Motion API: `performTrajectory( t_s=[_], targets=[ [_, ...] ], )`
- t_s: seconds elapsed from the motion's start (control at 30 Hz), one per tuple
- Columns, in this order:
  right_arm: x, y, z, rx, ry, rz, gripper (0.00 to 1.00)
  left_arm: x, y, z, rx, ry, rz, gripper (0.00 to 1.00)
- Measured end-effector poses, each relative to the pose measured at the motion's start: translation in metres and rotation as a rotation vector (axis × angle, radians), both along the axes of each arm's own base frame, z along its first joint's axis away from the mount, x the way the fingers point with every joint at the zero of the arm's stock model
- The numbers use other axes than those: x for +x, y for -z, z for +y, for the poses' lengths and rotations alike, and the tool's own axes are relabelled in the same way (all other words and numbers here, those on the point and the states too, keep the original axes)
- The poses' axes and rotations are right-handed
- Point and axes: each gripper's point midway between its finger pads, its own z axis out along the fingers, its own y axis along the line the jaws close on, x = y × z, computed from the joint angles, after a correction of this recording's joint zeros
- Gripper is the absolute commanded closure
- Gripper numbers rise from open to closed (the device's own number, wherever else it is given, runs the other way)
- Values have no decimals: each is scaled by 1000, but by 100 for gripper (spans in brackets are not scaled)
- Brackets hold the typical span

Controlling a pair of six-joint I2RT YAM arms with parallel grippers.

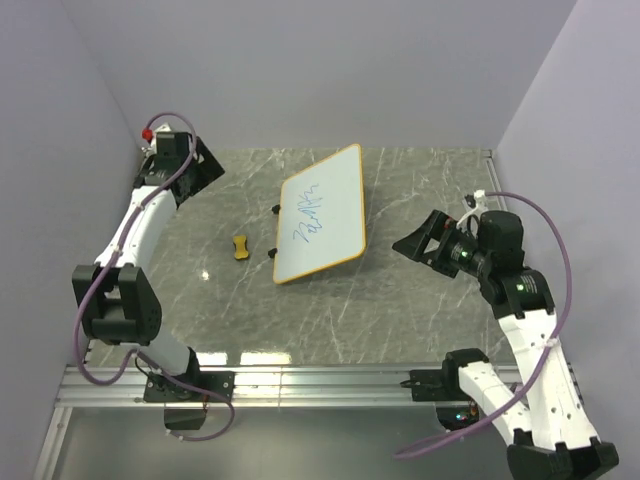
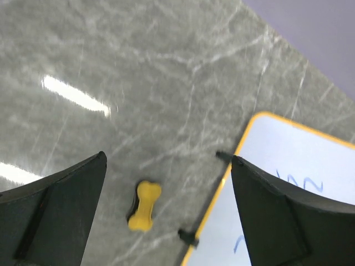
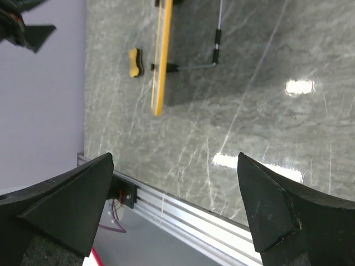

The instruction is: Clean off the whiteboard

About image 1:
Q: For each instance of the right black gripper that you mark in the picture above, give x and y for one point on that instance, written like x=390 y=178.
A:
x=440 y=227

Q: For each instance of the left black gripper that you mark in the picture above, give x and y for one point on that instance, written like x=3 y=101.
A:
x=207 y=170

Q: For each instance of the yellow black eraser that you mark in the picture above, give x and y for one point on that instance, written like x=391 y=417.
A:
x=241 y=251

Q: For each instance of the yellow framed whiteboard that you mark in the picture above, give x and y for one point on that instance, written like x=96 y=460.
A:
x=321 y=217

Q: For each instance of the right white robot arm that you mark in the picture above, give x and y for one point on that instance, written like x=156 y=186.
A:
x=544 y=425

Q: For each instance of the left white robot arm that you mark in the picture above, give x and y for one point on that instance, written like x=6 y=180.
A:
x=116 y=302

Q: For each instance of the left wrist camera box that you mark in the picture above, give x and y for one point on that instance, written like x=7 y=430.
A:
x=171 y=144

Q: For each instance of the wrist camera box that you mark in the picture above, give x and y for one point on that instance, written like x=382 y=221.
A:
x=171 y=144
x=500 y=234

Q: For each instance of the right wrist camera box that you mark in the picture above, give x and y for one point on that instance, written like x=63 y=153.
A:
x=500 y=234

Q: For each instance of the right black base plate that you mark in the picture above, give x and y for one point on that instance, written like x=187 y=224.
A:
x=428 y=385

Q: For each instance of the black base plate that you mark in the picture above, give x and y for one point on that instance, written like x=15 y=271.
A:
x=428 y=385
x=160 y=390

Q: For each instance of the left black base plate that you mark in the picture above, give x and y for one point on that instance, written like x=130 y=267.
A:
x=160 y=390

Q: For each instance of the aluminium front rail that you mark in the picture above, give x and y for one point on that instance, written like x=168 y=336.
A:
x=280 y=386

